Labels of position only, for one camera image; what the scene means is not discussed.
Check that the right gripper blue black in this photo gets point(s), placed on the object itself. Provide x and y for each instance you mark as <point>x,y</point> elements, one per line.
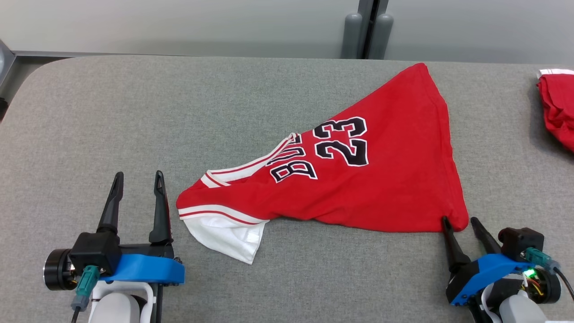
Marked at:
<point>484,271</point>

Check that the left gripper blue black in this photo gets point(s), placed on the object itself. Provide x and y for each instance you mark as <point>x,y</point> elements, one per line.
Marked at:
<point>148,269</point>

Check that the red white basketball jersey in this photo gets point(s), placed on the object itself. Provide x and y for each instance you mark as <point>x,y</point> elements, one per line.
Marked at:
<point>381,188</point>

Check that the plain red shorts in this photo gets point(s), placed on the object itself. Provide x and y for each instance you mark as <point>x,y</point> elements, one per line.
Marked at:
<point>560,107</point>

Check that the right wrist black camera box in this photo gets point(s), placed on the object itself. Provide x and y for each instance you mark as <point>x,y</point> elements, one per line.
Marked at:
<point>520,242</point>

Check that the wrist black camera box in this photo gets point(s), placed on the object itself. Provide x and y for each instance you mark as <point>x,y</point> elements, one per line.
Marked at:
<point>520,242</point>
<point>94,251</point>

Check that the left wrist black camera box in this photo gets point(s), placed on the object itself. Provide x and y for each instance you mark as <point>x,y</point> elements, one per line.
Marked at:
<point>94,251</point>

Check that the grey metal frame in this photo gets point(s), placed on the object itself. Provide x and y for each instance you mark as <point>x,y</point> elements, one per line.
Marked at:
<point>6,67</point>

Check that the grey round post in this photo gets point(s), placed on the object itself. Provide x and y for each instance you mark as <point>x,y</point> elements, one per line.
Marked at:
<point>352,38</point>
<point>382,38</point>

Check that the grey wall column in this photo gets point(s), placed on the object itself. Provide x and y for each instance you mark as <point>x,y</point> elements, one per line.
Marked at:
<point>362,5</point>

